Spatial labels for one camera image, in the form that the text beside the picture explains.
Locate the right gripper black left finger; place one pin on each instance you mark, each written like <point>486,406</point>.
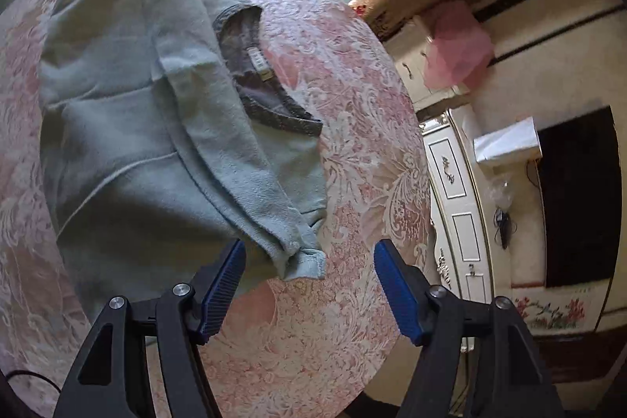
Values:
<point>110,375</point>

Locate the light green fleece sweater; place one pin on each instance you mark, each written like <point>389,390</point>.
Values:
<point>165,135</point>

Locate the white ornate tv cabinet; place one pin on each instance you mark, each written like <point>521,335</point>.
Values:
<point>469,262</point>

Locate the red floral calendar picture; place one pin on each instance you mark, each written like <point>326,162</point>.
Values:
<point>566,310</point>

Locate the pink white lace tablecloth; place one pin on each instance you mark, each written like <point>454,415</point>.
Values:
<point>301,348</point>

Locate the clear plastic wrap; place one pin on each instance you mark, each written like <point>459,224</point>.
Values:
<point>502,191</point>

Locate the white paper bag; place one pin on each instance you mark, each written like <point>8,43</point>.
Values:
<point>515,143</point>

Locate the white ornate drawer chest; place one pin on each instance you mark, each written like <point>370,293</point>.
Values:
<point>408,50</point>

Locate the pink cloth on chest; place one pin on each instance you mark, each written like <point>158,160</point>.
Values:
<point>459,50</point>

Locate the black cable device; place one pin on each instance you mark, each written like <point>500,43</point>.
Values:
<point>503,228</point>

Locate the black wall television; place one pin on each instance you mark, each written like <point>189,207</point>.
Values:
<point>581,186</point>

